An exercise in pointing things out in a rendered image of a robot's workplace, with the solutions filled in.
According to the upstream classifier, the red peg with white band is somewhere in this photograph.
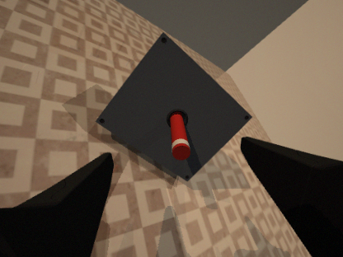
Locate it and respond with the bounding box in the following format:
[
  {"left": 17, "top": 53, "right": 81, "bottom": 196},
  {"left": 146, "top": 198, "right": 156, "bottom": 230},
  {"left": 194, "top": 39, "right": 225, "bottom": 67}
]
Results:
[{"left": 170, "top": 112, "right": 190, "bottom": 161}]

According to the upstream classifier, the dark grey square panel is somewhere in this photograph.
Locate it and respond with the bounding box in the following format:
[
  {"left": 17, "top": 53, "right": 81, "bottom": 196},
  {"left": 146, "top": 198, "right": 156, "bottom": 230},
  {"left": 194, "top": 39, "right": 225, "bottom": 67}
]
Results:
[{"left": 95, "top": 32, "right": 252, "bottom": 181}]

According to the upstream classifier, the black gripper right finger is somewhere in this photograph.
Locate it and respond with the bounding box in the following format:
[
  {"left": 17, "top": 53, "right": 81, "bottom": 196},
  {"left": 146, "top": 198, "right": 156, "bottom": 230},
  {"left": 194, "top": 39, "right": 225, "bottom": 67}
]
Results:
[{"left": 241, "top": 137, "right": 343, "bottom": 257}]

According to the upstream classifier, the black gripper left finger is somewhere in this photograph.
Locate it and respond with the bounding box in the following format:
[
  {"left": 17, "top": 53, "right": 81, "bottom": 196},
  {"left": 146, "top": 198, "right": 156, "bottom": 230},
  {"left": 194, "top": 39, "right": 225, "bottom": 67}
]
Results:
[{"left": 0, "top": 152, "right": 114, "bottom": 257}]

